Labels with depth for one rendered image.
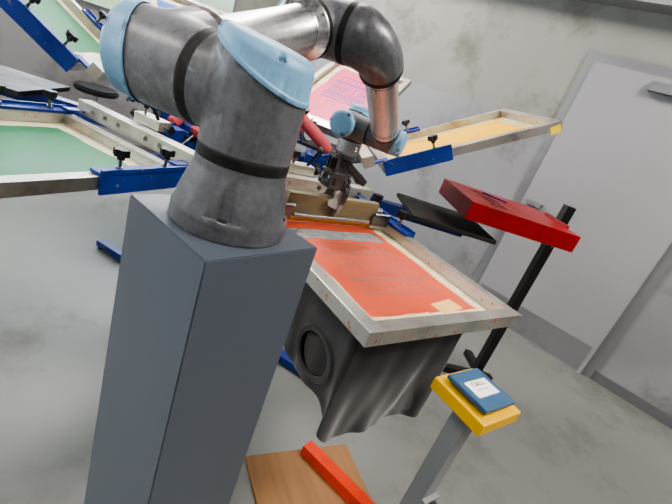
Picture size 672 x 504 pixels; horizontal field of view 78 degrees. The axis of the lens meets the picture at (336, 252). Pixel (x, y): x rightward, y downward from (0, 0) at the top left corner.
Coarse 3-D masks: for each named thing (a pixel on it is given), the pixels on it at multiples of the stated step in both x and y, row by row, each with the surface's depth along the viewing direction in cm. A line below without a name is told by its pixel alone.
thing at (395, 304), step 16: (288, 224) 133; (304, 224) 138; (320, 224) 143; (320, 240) 130; (336, 240) 134; (320, 256) 119; (336, 272) 112; (352, 288) 107; (368, 304) 102; (384, 304) 105; (400, 304) 108; (416, 304) 111
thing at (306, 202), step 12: (288, 192) 130; (300, 192) 132; (300, 204) 133; (312, 204) 136; (324, 204) 138; (348, 204) 144; (360, 204) 147; (372, 204) 150; (348, 216) 147; (360, 216) 150
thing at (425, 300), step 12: (336, 228) 145; (348, 228) 149; (360, 228) 154; (348, 240) 138; (384, 240) 151; (396, 252) 143; (408, 264) 136; (432, 276) 134; (444, 288) 128; (420, 300) 114; (432, 300) 117; (456, 300) 122; (432, 312) 110
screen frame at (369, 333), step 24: (408, 240) 149; (312, 264) 104; (432, 264) 140; (312, 288) 100; (336, 288) 96; (480, 288) 128; (336, 312) 92; (360, 312) 90; (480, 312) 111; (504, 312) 117; (360, 336) 86; (384, 336) 87; (408, 336) 92; (432, 336) 98
